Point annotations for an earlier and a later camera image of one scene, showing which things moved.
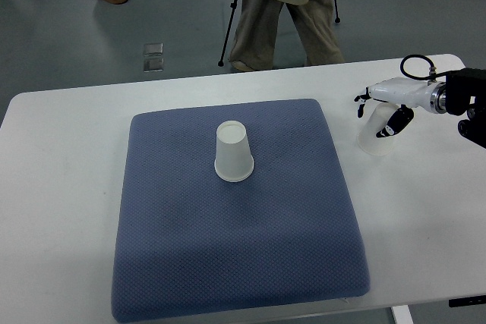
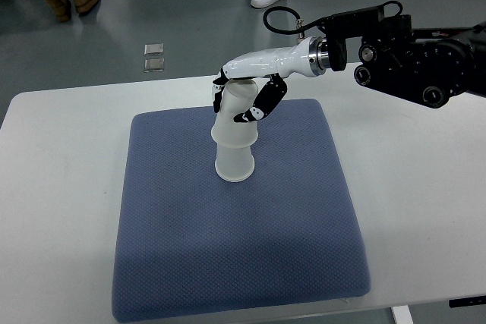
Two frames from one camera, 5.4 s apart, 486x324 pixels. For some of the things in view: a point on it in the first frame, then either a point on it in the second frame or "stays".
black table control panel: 467,301 stays
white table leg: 402,314 stays
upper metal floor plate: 151,49 stays
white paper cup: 380,117 to 238,97
